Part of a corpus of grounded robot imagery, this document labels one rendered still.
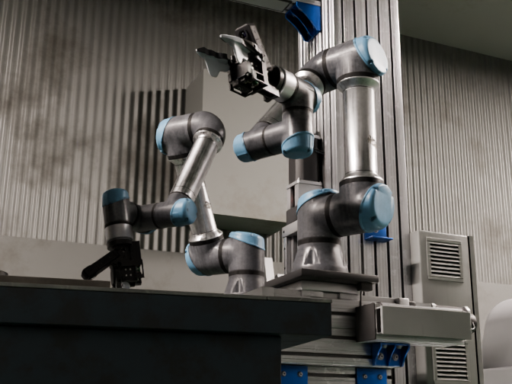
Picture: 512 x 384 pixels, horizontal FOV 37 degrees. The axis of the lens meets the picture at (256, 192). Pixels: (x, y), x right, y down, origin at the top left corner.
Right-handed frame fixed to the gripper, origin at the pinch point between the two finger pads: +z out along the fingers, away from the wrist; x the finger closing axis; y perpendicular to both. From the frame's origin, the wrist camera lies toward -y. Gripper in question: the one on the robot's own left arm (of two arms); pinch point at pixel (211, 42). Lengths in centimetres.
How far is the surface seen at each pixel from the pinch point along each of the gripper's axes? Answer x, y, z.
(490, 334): 94, 15, -337
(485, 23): 60, -198, -359
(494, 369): 91, 37, -325
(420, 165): 122, -108, -345
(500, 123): 84, -147, -411
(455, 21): 75, -200, -344
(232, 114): 159, -113, -195
